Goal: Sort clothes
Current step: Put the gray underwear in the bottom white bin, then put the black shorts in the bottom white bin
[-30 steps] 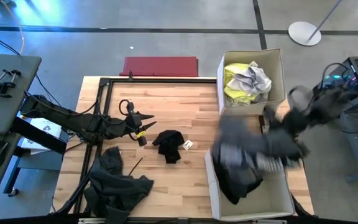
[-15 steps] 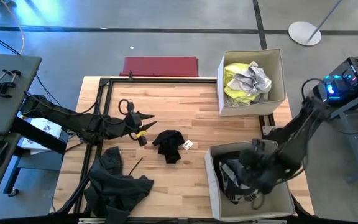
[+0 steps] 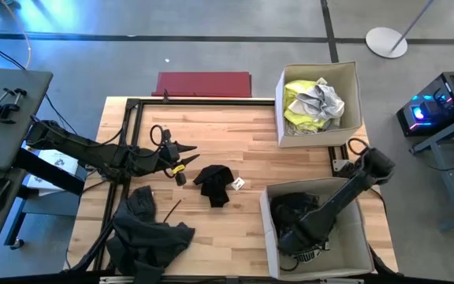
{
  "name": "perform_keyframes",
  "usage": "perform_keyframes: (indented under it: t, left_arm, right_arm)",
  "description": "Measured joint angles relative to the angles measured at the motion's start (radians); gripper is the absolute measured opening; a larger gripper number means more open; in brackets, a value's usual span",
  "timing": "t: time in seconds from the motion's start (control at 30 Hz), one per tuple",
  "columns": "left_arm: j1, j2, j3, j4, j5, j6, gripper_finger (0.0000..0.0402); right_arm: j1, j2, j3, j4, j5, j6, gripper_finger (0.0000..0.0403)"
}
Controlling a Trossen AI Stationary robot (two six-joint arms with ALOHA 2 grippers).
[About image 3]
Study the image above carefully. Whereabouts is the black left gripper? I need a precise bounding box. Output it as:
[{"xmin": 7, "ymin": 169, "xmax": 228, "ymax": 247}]
[{"xmin": 134, "ymin": 129, "xmax": 201, "ymax": 187}]

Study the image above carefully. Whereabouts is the navy Puma shirt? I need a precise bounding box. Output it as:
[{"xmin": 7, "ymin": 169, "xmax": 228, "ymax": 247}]
[{"xmin": 278, "ymin": 236, "xmax": 330, "ymax": 273}]

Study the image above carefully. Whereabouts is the small black garment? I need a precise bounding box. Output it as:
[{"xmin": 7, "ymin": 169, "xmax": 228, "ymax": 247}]
[{"xmin": 192, "ymin": 164, "xmax": 236, "ymax": 209}]

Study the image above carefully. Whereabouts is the dark grey-green garment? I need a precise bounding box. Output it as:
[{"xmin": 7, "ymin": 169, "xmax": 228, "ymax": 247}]
[{"xmin": 106, "ymin": 185, "xmax": 196, "ymax": 284}]

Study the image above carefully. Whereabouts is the white fabric storage bin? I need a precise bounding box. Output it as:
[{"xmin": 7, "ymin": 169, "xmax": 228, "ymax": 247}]
[
  {"xmin": 260, "ymin": 176, "xmax": 376, "ymax": 282},
  {"xmin": 274, "ymin": 61, "xmax": 364, "ymax": 149}
]

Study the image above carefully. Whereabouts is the yellow garment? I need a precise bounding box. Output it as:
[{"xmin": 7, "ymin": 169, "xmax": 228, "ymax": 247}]
[{"xmin": 283, "ymin": 80, "xmax": 330, "ymax": 133}]

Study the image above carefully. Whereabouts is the white garment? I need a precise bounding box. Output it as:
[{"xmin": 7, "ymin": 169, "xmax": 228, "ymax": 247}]
[{"xmin": 288, "ymin": 92, "xmax": 322, "ymax": 118}]

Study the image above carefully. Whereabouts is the light grey garment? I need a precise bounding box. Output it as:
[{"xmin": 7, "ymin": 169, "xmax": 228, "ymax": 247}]
[{"xmin": 305, "ymin": 77, "xmax": 345, "ymax": 123}]

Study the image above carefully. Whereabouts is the red board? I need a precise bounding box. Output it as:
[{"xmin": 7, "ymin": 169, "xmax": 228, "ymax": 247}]
[{"xmin": 151, "ymin": 71, "xmax": 253, "ymax": 99}]

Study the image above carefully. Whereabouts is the white printed box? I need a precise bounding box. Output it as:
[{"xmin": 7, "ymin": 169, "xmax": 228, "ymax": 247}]
[{"xmin": 25, "ymin": 148, "xmax": 81, "ymax": 197}]

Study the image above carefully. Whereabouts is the black desk crossbar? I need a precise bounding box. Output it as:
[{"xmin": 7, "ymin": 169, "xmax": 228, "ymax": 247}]
[{"xmin": 13, "ymin": 148, "xmax": 86, "ymax": 196}]

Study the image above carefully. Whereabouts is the grey desk base leg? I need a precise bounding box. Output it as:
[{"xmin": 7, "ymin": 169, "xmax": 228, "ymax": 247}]
[{"xmin": 4, "ymin": 185, "xmax": 79, "ymax": 251}]

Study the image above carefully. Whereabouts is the white round floor stand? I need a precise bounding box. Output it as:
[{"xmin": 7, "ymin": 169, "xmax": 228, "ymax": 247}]
[{"xmin": 364, "ymin": 0, "xmax": 436, "ymax": 60}]

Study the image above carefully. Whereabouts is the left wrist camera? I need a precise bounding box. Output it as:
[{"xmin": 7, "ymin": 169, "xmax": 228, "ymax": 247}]
[{"xmin": 162, "ymin": 128, "xmax": 180, "ymax": 159}]

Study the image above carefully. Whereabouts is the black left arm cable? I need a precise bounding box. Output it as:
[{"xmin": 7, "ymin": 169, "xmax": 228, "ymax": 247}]
[{"xmin": 149, "ymin": 124, "xmax": 166, "ymax": 148}]

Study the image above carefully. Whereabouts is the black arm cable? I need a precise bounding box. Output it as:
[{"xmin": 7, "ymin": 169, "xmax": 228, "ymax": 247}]
[
  {"xmin": 149, "ymin": 124, "xmax": 166, "ymax": 148},
  {"xmin": 347, "ymin": 137, "xmax": 370, "ymax": 157}
]

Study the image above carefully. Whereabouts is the silver metal bracket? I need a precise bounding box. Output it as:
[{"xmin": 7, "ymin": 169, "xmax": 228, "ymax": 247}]
[
  {"xmin": 319, "ymin": 277, "xmax": 365, "ymax": 284},
  {"xmin": 99, "ymin": 275, "xmax": 146, "ymax": 284}
]

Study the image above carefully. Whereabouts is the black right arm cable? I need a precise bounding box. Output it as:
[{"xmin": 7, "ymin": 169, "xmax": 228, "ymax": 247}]
[{"xmin": 347, "ymin": 137, "xmax": 370, "ymax": 157}]

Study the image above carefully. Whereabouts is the orange floor cable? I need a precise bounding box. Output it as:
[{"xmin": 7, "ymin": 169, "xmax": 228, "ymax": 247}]
[{"xmin": 0, "ymin": 0, "xmax": 32, "ymax": 70}]

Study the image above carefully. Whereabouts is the black floor cable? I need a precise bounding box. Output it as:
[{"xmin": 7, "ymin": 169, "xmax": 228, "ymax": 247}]
[{"xmin": 0, "ymin": 36, "xmax": 28, "ymax": 71}]

